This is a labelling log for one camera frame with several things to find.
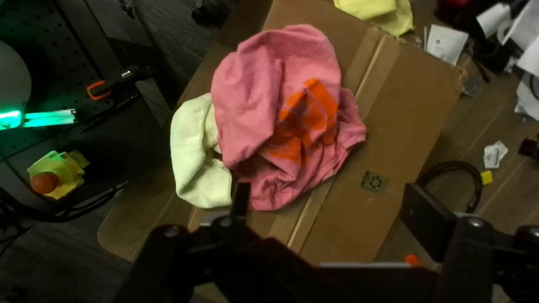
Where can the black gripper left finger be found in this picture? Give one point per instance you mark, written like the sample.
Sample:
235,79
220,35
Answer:
186,258

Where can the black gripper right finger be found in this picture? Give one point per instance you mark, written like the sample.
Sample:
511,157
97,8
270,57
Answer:
477,253

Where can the pale green cloth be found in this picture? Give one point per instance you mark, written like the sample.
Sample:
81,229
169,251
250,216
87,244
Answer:
194,152

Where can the pink cloth orange print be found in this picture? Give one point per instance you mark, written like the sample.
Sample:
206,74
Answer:
270,101

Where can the large brown cardboard box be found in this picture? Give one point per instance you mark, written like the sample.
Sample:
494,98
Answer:
405,111

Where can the small orange disc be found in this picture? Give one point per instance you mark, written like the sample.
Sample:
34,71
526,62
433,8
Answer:
413,259

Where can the small yellow tag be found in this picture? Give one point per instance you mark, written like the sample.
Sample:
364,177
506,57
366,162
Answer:
487,177

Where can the crumpled white paper scrap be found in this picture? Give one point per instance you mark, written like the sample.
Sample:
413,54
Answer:
496,153

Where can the yellow emergency stop button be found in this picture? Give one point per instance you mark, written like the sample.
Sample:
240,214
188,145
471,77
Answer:
56,173

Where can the orange black clamp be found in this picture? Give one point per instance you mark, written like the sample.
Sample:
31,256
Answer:
112,84

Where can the white paper stack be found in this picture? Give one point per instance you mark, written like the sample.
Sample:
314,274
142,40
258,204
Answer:
528,56

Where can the white printed card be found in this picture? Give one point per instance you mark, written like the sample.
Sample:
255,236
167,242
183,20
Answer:
447,44

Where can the black perforated mounting platform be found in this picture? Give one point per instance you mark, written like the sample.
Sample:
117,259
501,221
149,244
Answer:
68,34

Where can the yellow cloth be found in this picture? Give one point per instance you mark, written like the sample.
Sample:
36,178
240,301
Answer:
381,14

